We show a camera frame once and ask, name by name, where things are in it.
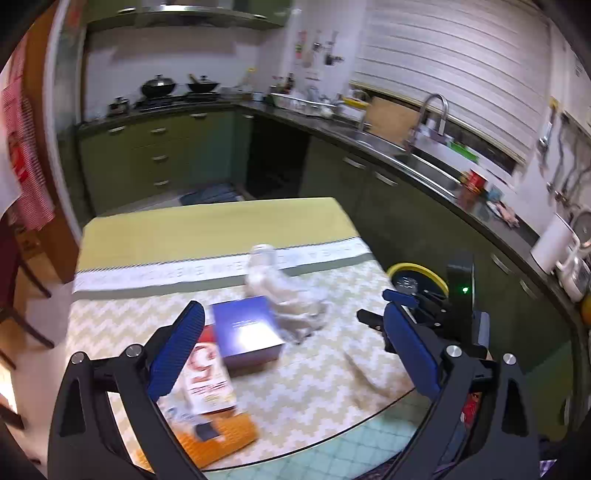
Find black wok with lid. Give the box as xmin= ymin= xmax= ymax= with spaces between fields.
xmin=140 ymin=74 xmax=176 ymax=98

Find wooden cutting board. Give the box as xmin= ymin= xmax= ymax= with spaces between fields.
xmin=366 ymin=97 xmax=419 ymax=145

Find blue square box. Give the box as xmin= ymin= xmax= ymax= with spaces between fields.
xmin=211 ymin=296 xmax=284 ymax=371

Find white printed tube wrapper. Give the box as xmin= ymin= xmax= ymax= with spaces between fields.
xmin=157 ymin=396 xmax=221 ymax=442

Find white electric kettle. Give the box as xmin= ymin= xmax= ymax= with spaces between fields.
xmin=531 ymin=213 xmax=580 ymax=274

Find orange foam net sleeve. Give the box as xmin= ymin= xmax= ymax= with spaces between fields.
xmin=133 ymin=411 xmax=260 ymax=471

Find red instant noodle cup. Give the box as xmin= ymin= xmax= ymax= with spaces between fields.
xmin=460 ymin=169 xmax=488 ymax=195

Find yellow rimmed trash bin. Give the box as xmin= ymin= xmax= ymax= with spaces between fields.
xmin=387 ymin=262 xmax=449 ymax=297

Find pink cloth on counter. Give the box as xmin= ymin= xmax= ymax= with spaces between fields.
xmin=486 ymin=201 xmax=519 ymax=228

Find steel kitchen faucet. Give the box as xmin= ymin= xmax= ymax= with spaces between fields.
xmin=403 ymin=92 xmax=450 ymax=151

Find small steel pot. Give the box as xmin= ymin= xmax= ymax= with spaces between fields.
xmin=107 ymin=97 xmax=129 ymax=117

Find range hood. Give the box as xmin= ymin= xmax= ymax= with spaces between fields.
xmin=84 ymin=0 xmax=293 ymax=31

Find red checkered apron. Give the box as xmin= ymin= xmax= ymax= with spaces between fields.
xmin=1 ymin=37 xmax=55 ymax=230

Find red white carton box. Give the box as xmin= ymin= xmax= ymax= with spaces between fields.
xmin=182 ymin=325 xmax=236 ymax=415

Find patterned yellow tablecloth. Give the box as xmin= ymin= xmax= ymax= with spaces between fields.
xmin=66 ymin=198 xmax=429 ymax=479

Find dark wooden chair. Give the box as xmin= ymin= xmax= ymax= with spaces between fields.
xmin=1 ymin=234 xmax=68 ymax=434

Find white pill bottle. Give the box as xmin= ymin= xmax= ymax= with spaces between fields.
xmin=247 ymin=244 xmax=276 ymax=275

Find white window blind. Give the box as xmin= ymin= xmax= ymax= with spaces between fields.
xmin=352 ymin=0 xmax=551 ymax=163

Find green kitchen cabinets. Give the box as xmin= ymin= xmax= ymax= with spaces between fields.
xmin=75 ymin=104 xmax=590 ymax=411

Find green plastic tray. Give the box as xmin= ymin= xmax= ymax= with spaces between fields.
xmin=449 ymin=142 xmax=479 ymax=164

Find white rice cooker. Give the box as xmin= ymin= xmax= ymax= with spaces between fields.
xmin=557 ymin=254 xmax=590 ymax=303

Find white dish rack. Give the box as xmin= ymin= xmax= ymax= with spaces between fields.
xmin=270 ymin=93 xmax=337 ymax=118

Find black frying pan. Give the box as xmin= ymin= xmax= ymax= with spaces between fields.
xmin=186 ymin=74 xmax=219 ymax=94

